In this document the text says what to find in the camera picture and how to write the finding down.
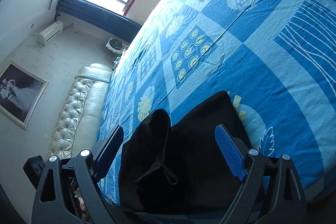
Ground black studded pants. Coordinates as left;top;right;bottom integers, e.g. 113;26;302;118
118;91;251;214

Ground cream tufted leather headboard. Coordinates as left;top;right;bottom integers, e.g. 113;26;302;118
48;63;112;159

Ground framed wedding photo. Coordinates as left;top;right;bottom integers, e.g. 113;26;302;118
1;61;49;129

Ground white electric fan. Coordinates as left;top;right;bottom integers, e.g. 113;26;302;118
106;38;128;54

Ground blue patterned bed sheet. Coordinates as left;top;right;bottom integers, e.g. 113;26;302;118
97;0;336;224

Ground white wall air conditioner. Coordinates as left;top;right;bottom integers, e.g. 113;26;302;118
37;20;64;46

